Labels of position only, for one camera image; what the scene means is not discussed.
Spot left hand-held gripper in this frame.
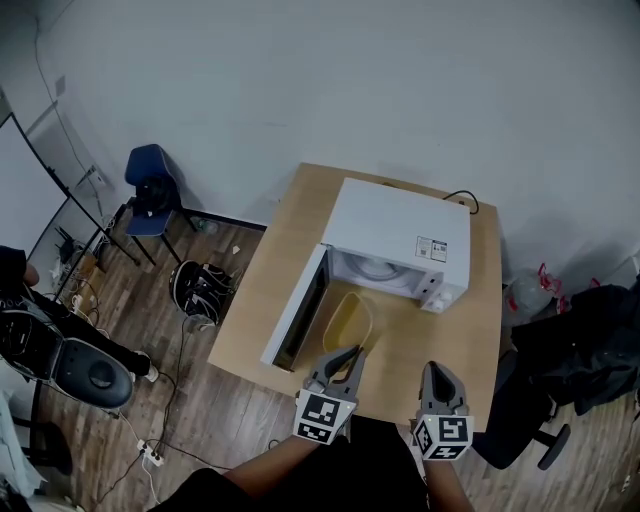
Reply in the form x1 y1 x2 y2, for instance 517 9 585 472
292 344 367 445

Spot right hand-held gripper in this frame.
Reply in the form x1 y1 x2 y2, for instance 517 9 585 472
410 360 475 461

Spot yellow plate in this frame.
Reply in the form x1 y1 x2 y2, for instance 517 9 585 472
322 292 374 374

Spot white microwave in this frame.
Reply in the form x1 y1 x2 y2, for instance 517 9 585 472
259 177 472 374

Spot person's left forearm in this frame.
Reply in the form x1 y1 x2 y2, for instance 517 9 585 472
222 433 322 501

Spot person's right forearm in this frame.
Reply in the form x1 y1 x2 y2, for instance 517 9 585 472
423 455 475 512

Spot glass microwave turntable plate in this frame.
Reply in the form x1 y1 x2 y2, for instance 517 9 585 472
347 251 404 282

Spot person's black clothing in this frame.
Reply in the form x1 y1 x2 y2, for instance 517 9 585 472
149 414 432 512

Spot black office chair with bags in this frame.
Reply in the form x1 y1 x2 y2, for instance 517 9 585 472
512 283 640 417

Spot black and white backpack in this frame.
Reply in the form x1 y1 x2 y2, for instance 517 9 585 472
170 259 234 326

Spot white power strip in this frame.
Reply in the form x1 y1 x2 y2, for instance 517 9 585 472
136 438 165 468

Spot black oval device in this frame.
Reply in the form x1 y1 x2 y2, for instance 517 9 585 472
49 337 135 410

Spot black bag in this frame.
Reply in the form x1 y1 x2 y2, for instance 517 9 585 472
132 174 177 219

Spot cardboard box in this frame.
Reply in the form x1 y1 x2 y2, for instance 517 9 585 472
74 254 107 282

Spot blue chair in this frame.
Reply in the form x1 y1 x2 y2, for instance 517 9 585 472
123 143 199 266

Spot black stool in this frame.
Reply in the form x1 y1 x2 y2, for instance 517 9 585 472
29 422 74 474

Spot whiteboard on black stand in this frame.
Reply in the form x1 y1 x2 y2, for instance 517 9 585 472
0 112 142 301

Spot clear water jug red handle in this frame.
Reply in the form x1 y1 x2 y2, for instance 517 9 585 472
564 277 602 302
503 263 564 327

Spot black cable with plug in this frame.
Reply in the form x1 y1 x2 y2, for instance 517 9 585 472
442 189 479 215

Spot white wall junction box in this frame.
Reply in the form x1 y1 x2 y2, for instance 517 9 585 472
82 164 109 189

